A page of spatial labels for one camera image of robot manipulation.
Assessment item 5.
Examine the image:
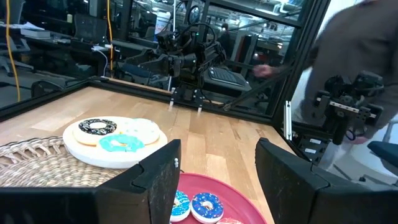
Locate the round white plate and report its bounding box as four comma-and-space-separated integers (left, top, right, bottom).
62, 116, 169, 169

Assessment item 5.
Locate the small pink-iced donut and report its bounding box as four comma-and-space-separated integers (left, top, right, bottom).
216, 217, 245, 224

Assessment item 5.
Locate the person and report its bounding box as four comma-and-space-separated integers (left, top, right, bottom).
217, 23, 234, 60
253, 0, 398, 147

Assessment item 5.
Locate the black aluminium table frame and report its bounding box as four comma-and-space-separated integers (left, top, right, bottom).
0, 0, 330, 125

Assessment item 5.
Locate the large chocolate-iced donut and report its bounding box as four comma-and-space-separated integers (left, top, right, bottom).
73, 118, 118, 146

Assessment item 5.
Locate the small light-blue-iced donut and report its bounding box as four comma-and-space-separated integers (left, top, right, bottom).
170, 190, 191, 223

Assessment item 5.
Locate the yellow extension cable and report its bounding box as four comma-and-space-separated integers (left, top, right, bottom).
4, 0, 114, 103

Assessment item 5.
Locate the blue chair seat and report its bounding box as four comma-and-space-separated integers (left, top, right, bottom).
366, 140, 398, 177

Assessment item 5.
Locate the silver aluminium bracket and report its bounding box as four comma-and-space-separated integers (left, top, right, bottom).
284, 100, 293, 141

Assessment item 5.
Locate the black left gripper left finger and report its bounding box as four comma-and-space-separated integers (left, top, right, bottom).
0, 139, 182, 224

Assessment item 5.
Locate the small dark-blue-iced donut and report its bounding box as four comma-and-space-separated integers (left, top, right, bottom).
190, 192, 224, 224

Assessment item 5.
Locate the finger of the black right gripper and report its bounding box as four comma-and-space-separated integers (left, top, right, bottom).
124, 49, 156, 66
141, 55, 175, 75

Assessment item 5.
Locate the black laptop keyboard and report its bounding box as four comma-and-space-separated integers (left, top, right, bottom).
207, 67, 249, 88

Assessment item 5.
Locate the large white-iced donut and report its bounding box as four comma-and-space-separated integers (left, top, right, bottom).
119, 118, 161, 146

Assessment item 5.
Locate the black mechanical device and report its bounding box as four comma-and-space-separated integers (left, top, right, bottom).
313, 71, 385, 146

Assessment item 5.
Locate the round red plate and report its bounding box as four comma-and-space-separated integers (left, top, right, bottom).
175, 172, 268, 224

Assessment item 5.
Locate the round woven wicker placemat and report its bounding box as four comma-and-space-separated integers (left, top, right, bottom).
0, 136, 128, 187

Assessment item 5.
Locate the person's hand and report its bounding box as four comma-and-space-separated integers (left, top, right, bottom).
253, 64, 276, 78

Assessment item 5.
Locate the large blue-iced donut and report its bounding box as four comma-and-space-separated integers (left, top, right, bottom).
98, 134, 146, 154

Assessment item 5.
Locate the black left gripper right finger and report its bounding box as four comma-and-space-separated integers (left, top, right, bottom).
255, 138, 398, 224

